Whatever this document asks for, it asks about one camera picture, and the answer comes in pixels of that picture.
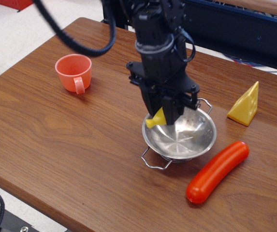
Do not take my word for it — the steel colander with handles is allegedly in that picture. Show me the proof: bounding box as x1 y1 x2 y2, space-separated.
141 98 217 170

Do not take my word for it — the red box on floor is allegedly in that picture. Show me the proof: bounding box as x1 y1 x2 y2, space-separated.
0 0 33 11

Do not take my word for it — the black base with screw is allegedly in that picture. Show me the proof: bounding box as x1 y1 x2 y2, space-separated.
0 204 68 232

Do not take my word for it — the red toy sausage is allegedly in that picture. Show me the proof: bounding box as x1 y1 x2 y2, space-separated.
186 141 249 204

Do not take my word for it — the pink plastic cup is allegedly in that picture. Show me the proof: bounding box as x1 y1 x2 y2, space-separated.
55 54 92 94

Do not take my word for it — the black braided cable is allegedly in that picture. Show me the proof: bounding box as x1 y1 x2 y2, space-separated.
33 0 117 58

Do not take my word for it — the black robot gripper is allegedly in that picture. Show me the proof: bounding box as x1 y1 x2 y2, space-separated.
126 47 200 125

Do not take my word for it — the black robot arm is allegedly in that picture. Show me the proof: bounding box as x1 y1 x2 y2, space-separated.
120 0 200 125

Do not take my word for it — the yellow toy cheese wedge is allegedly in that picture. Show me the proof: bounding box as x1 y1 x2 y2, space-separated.
227 81 259 126

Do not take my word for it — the wooden rail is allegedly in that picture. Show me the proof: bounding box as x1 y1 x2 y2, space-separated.
220 0 277 15

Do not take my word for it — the yellow toy banana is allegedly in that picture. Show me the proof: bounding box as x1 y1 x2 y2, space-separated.
145 107 167 129

